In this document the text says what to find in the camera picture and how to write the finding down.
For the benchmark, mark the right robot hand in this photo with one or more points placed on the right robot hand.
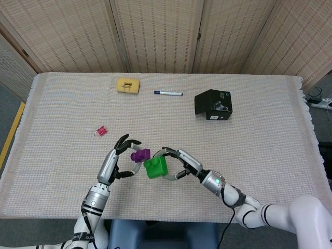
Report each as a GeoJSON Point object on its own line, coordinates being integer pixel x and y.
{"type": "Point", "coordinates": [190, 160]}

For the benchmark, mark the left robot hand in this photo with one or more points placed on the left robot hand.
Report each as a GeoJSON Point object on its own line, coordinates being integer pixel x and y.
{"type": "Point", "coordinates": [107, 164]}

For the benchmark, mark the green building block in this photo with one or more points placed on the green building block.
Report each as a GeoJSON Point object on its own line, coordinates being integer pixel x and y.
{"type": "Point", "coordinates": [157, 168]}

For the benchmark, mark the purple building block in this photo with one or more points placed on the purple building block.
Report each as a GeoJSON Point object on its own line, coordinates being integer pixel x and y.
{"type": "Point", "coordinates": [141, 155]}

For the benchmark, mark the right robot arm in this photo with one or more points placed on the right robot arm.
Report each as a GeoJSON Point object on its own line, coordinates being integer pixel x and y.
{"type": "Point", "coordinates": [259, 210]}

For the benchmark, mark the blue robot base seat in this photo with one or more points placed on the blue robot base seat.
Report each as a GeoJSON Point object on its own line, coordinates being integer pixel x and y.
{"type": "Point", "coordinates": [160, 236]}

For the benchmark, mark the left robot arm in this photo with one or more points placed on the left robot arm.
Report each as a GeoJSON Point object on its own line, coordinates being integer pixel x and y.
{"type": "Point", "coordinates": [94, 202]}

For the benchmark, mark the small red wrapped object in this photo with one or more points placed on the small red wrapped object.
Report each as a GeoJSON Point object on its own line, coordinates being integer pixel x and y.
{"type": "Point", "coordinates": [101, 130]}

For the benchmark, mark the white woven tablecloth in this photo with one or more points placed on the white woven tablecloth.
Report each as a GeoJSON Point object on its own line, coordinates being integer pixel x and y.
{"type": "Point", "coordinates": [233, 145]}

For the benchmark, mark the black cardboard box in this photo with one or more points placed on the black cardboard box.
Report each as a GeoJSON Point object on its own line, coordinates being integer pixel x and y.
{"type": "Point", "coordinates": [205, 102]}

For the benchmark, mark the white marker with blue cap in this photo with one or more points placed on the white marker with blue cap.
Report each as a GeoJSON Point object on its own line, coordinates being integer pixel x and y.
{"type": "Point", "coordinates": [168, 93]}

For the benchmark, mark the yellow sponge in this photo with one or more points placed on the yellow sponge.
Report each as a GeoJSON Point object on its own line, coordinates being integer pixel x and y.
{"type": "Point", "coordinates": [119, 86]}

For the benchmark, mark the woven folding screen panel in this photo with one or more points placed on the woven folding screen panel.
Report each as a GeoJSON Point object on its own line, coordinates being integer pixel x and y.
{"type": "Point", "coordinates": [233, 33]}
{"type": "Point", "coordinates": [13, 75]}
{"type": "Point", "coordinates": [64, 33]}
{"type": "Point", "coordinates": [158, 33]}
{"type": "Point", "coordinates": [303, 39]}

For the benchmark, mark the white power strip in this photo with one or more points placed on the white power strip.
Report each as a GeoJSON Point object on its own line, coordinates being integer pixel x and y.
{"type": "Point", "coordinates": [321, 104]}

